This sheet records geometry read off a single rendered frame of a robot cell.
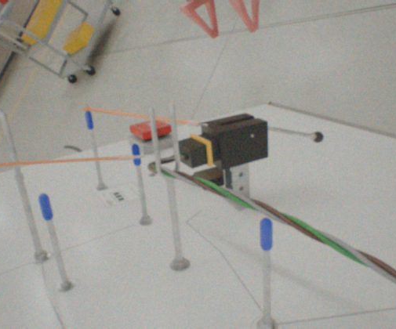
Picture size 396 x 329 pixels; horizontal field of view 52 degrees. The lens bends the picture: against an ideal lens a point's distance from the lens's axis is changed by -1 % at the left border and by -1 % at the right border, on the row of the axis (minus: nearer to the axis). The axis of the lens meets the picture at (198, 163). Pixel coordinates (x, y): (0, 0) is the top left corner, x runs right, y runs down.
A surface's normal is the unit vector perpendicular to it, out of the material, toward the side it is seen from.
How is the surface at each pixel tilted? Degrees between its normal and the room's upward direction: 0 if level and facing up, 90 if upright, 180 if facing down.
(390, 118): 0
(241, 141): 86
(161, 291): 49
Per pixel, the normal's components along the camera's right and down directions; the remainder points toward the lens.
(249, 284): -0.07, -0.92
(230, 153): 0.44, 0.32
